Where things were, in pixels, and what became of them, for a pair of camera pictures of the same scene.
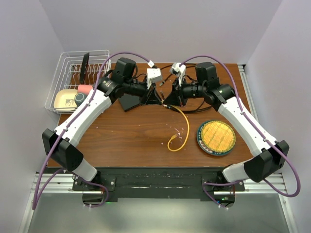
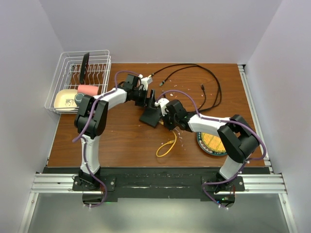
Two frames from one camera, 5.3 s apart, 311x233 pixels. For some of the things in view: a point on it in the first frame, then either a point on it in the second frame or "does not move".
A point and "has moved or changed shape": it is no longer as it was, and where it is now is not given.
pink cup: x=84 y=88 does not move
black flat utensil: x=83 y=68 does not move
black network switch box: x=128 y=102 has moved or changed shape
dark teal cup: x=79 y=98 does not move
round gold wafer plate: x=215 y=138 does not move
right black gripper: x=176 y=97 to x=169 y=127
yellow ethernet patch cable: x=174 y=135 to x=168 y=142
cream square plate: x=64 y=100 does not move
